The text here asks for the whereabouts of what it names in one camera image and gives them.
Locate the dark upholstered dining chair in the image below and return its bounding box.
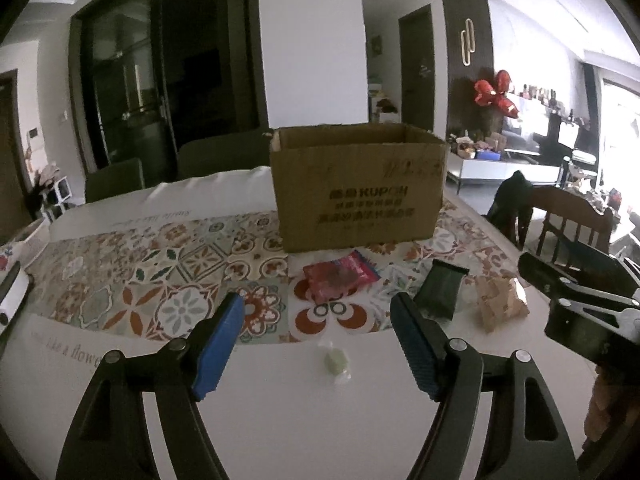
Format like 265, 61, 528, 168
85, 157, 146, 203
177, 132, 273, 181

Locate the white round appliance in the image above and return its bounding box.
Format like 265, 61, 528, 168
0, 260, 33, 346

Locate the gold clip-shaped wall decor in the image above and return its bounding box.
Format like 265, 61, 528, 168
460, 19, 477, 67

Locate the dark hallway door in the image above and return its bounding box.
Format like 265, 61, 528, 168
398, 4, 435, 133

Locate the person's right hand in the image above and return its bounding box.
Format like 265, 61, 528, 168
584, 367, 640, 442

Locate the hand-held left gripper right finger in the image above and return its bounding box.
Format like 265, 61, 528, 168
390, 292, 581, 480

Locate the red snack packet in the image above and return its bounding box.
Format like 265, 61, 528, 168
302, 250, 381, 303

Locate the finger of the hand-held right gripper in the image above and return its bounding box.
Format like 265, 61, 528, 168
518, 252, 640, 306
544, 296, 640, 361

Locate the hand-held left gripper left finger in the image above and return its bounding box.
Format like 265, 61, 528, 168
55, 292, 246, 480

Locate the white low cabinet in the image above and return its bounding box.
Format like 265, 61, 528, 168
446, 152, 566, 193

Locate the brown cardboard box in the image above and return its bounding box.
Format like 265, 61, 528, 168
269, 122, 448, 253

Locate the brown entrance door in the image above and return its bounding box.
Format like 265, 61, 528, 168
0, 70, 36, 231

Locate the white cube shelf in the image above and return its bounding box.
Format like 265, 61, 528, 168
25, 162, 71, 221

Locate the tan snack bag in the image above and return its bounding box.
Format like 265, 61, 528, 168
472, 275, 531, 333

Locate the red foil balloon bunch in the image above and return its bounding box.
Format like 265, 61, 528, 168
474, 71, 521, 118

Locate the dark jacket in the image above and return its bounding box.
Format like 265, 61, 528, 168
486, 171, 533, 248

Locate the patterned tile-print table mat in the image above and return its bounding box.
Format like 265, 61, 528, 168
20, 165, 526, 361

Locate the dark glass sliding door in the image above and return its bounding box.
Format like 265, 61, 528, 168
70, 0, 268, 171

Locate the dark slatted wall panel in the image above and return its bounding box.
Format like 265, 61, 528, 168
440, 0, 496, 136

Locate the dark green snack packet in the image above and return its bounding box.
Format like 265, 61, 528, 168
414, 259, 471, 322

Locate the small green candy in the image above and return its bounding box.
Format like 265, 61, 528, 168
320, 342, 353, 386

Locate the brown wooden chair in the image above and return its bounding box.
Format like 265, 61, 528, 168
520, 185, 616, 261

